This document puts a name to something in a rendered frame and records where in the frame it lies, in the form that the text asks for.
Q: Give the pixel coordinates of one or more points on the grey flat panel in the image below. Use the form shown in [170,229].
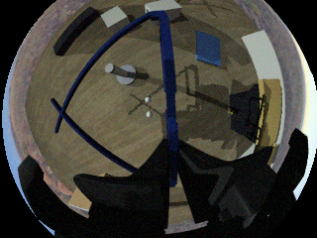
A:
[267,67]

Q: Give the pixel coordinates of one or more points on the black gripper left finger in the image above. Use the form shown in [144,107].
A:
[146,189]

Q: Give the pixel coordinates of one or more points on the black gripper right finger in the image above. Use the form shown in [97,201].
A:
[206,179]

